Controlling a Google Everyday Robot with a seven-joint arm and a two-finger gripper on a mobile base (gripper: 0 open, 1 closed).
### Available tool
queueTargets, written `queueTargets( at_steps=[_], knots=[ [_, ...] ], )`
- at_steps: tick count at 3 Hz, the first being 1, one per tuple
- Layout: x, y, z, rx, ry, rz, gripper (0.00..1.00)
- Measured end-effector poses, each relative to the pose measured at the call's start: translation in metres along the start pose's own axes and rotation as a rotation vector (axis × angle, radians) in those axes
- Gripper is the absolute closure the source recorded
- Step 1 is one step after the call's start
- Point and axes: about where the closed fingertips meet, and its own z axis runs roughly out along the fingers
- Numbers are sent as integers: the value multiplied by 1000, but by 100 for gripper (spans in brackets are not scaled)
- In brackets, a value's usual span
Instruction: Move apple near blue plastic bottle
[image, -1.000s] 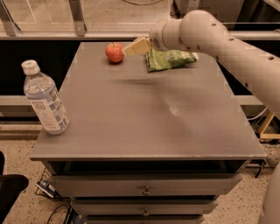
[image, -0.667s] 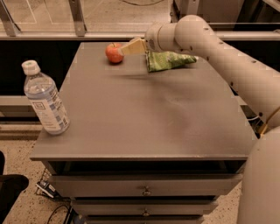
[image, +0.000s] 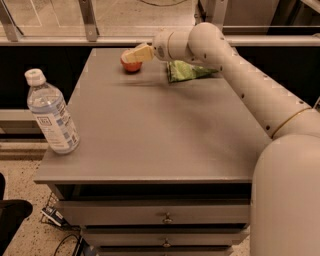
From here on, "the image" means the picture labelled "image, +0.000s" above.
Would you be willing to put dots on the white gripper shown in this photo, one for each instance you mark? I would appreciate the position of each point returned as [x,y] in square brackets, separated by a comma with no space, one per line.
[160,46]

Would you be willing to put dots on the red apple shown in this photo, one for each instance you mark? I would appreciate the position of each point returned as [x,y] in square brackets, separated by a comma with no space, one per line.
[130,67]

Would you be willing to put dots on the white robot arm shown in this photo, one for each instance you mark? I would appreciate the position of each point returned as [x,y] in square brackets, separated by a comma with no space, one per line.
[285,204]

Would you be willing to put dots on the clear plastic water bottle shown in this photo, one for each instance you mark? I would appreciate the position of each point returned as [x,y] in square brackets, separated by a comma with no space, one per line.
[47,104]

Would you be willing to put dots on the green chip bag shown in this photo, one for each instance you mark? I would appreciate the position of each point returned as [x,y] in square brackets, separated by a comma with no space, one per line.
[178,71]

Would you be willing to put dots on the grey drawer cabinet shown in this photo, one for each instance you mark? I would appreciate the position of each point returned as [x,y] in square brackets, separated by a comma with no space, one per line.
[148,148]

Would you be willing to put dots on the top drawer brass knob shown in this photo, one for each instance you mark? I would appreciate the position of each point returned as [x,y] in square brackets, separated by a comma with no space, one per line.
[167,219]

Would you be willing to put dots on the drawer brass knob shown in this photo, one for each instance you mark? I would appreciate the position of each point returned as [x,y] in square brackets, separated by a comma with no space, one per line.
[167,219]
[166,243]

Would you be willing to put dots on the small device on floor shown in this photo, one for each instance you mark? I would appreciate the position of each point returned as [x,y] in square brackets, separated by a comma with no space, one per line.
[53,215]

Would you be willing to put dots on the metal railing frame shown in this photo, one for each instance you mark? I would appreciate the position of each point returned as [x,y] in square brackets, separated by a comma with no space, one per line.
[130,22]

